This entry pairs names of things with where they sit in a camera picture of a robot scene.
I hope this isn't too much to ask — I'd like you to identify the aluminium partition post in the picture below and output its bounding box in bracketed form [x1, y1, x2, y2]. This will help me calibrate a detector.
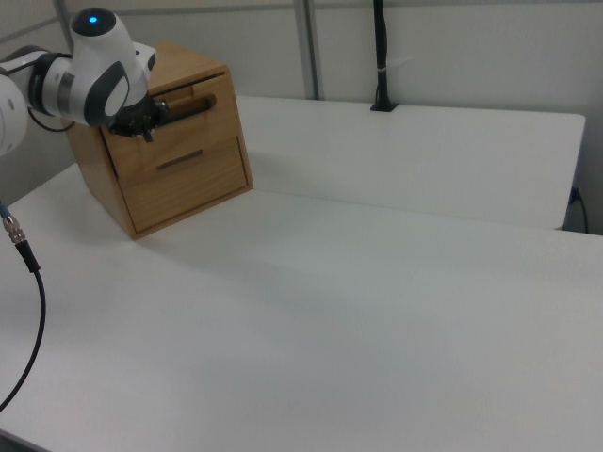
[294, 0, 326, 101]

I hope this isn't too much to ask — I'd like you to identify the black camera pole white tie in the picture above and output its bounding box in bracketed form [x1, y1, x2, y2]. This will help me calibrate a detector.
[369, 0, 400, 114]

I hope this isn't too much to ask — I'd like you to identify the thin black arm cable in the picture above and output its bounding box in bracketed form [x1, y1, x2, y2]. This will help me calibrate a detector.
[27, 108, 79, 135]

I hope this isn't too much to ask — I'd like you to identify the light wooden drawer cabinet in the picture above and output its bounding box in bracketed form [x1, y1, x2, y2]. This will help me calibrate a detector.
[64, 40, 256, 242]

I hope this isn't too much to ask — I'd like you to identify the wooden drawer with slot handle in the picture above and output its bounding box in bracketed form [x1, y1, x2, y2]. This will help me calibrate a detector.
[112, 135, 252, 235]

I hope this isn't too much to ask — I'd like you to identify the wooden drawer with bar handle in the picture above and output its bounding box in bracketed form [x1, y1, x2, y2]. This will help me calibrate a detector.
[101, 70, 242, 164]

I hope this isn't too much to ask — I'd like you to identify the black cable with metal connector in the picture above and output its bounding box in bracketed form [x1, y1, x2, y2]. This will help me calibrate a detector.
[0, 197, 48, 413]

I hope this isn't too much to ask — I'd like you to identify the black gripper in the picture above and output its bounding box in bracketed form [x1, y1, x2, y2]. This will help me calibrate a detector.
[106, 93, 167, 143]

